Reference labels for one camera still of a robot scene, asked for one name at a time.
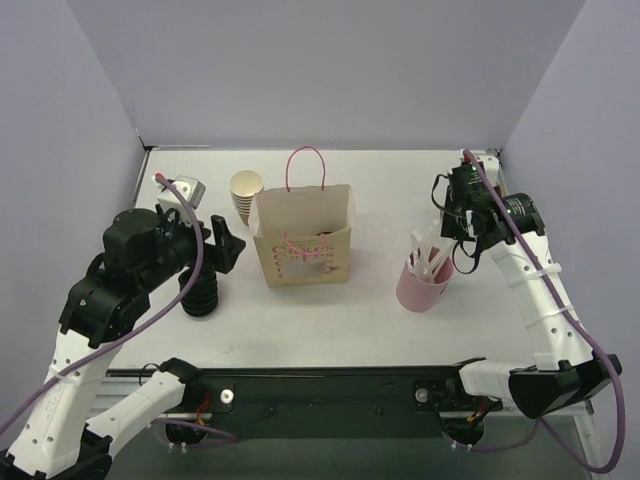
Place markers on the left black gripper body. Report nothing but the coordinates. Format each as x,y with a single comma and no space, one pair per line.
220,245

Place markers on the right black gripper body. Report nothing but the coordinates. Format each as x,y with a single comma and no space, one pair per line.
455,226

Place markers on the cakes paper gift bag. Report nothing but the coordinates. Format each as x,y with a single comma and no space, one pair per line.
284,223

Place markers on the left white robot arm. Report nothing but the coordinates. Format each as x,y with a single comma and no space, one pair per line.
164,390

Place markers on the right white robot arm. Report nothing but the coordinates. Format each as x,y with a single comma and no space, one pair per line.
567,369

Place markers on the stack of black lids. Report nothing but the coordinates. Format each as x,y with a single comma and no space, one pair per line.
202,299

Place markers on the stack of brown paper cups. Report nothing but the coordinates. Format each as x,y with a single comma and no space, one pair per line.
244,185

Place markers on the pink cup holding straws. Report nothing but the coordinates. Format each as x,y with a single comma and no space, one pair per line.
417,295

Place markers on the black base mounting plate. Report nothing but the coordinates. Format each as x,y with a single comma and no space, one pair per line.
398,402

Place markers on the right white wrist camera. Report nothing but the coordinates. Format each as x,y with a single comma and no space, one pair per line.
491,166

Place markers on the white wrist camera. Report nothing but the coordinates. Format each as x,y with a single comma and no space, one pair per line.
491,166
183,194

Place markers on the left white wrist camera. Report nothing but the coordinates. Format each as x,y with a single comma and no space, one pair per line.
183,194

